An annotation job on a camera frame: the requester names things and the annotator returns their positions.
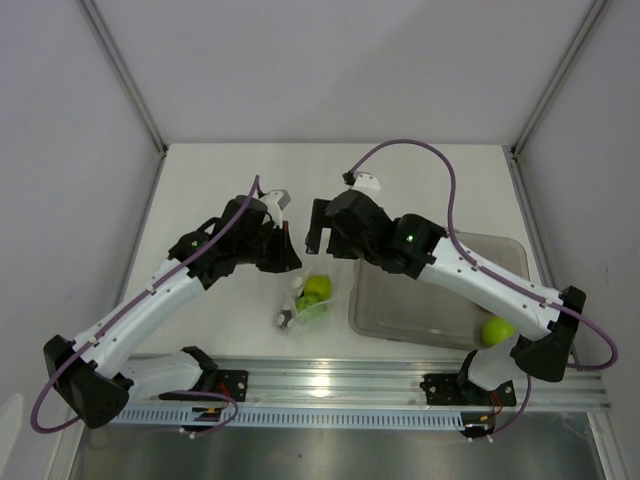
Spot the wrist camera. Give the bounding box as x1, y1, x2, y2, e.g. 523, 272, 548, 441
342, 171, 381, 197
259, 189, 291, 225

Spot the left black base bracket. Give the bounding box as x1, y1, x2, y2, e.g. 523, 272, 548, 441
199, 370, 249, 402

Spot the black base bracket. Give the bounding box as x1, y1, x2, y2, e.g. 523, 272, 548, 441
199, 370, 249, 402
419, 373, 517, 407

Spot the right black base bracket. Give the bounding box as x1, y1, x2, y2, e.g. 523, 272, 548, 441
419, 373, 517, 407

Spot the green apple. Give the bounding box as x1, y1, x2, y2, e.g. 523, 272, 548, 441
481, 316, 516, 347

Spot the aluminium mounting rail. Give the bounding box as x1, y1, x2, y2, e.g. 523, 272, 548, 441
124, 355, 611, 411

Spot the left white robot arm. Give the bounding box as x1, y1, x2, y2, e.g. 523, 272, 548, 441
44, 190, 302, 429

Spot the purple eggplant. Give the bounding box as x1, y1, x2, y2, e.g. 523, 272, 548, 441
276, 310, 295, 329

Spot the right aluminium frame post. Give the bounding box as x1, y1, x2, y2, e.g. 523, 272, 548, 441
510, 0, 612, 160

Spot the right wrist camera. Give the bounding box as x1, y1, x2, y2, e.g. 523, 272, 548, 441
342, 171, 381, 197

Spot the green pear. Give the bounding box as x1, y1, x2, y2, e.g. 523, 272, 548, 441
303, 275, 333, 301

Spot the clear plastic food bin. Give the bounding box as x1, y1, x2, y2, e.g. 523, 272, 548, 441
347, 230, 539, 357

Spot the white slotted cable duct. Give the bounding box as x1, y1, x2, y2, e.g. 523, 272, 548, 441
112, 405, 482, 431

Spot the green bumpy lime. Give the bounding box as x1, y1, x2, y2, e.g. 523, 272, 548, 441
295, 294, 323, 313

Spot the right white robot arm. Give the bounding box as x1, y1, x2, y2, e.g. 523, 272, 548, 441
305, 189, 586, 404

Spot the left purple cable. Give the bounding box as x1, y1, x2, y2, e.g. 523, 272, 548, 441
30, 174, 263, 435

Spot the left aluminium frame post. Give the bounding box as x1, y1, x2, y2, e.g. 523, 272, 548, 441
76, 0, 168, 156

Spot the aluminium frame post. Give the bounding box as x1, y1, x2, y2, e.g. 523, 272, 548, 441
510, 0, 612, 160
76, 0, 168, 156

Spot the polka dot zip top bag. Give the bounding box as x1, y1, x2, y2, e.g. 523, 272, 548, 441
275, 274, 335, 332

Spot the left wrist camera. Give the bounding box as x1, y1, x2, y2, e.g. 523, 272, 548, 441
259, 189, 291, 225

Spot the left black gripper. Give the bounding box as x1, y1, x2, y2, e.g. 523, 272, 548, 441
236, 221, 302, 274

